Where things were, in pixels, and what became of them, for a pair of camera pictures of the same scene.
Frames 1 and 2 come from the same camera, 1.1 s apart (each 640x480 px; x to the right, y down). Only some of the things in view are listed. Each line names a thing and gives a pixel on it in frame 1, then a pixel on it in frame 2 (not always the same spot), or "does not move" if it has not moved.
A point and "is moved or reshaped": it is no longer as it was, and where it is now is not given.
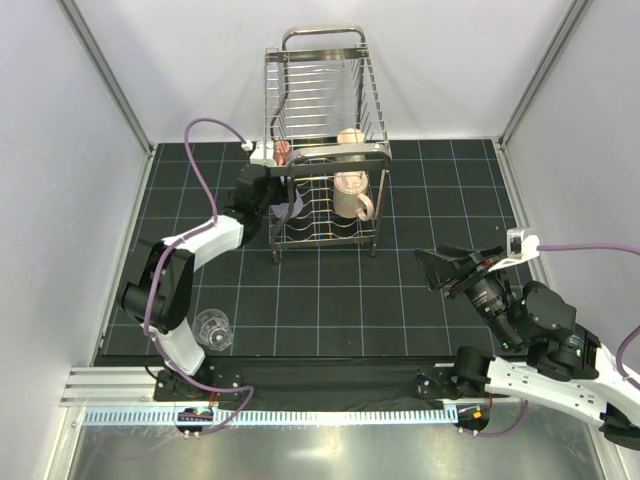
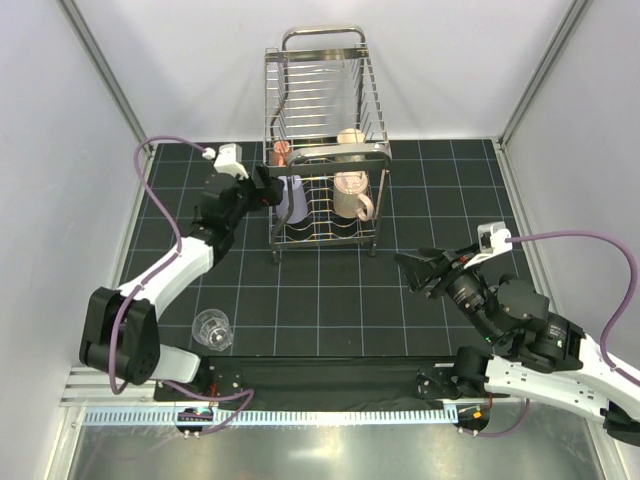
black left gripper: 282,190 does not move
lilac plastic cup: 280,210 is moved or reshaped
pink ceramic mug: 281,151 does not move
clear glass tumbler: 211,329 does not move
